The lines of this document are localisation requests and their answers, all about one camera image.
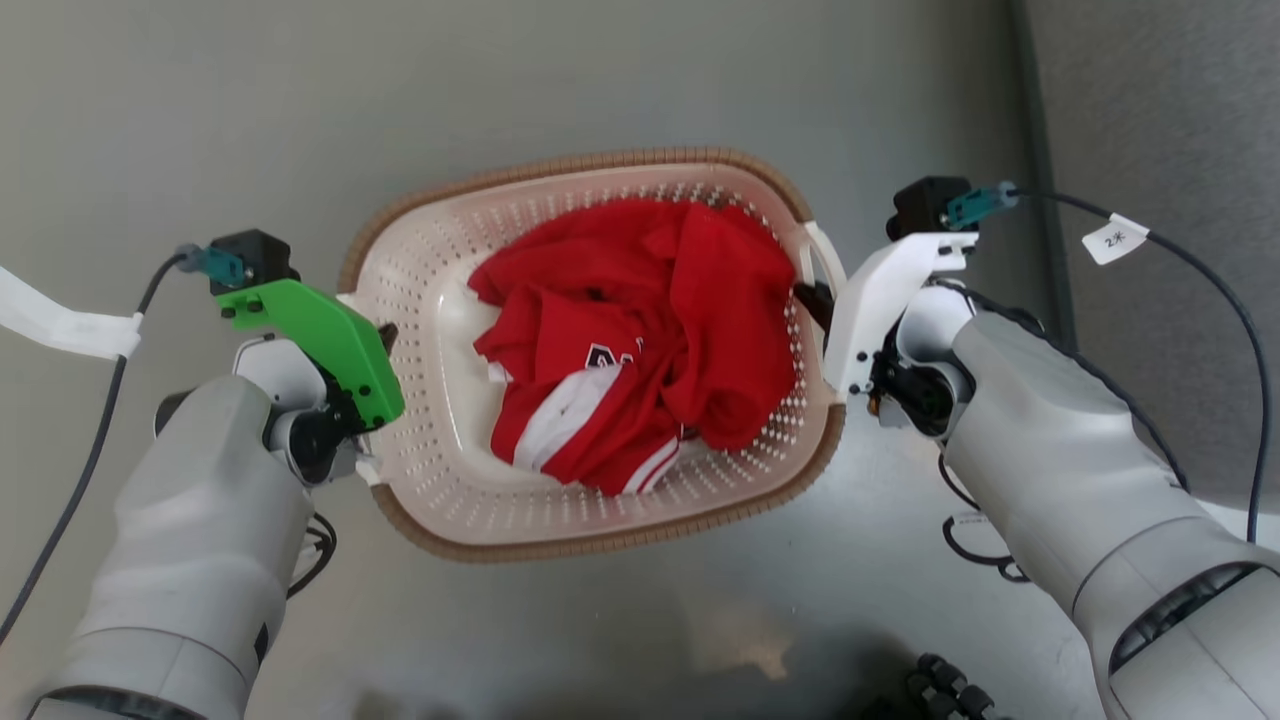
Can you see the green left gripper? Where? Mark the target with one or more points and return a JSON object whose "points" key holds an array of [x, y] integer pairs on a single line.
{"points": [[330, 330]]}

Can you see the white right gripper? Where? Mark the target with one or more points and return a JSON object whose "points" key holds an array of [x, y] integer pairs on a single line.
{"points": [[880, 290]]}

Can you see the cream perforated laundry basket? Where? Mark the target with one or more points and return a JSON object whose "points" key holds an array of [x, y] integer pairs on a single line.
{"points": [[440, 420]]}

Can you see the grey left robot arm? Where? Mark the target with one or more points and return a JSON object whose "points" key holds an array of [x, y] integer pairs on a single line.
{"points": [[200, 540]]}

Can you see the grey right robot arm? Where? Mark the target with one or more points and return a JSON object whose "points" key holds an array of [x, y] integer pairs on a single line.
{"points": [[1080, 480]]}

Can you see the red and white jersey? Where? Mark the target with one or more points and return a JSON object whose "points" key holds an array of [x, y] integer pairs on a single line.
{"points": [[700, 320]]}

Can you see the grey fabric sofa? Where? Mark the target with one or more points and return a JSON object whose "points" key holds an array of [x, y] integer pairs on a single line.
{"points": [[1170, 120]]}

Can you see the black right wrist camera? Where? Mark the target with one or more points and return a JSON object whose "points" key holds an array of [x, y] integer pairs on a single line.
{"points": [[925, 205]]}

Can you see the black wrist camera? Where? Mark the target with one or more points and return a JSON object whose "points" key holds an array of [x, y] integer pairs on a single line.
{"points": [[925, 205], [262, 255]]}

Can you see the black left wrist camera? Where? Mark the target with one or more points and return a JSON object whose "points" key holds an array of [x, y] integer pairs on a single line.
{"points": [[262, 255]]}

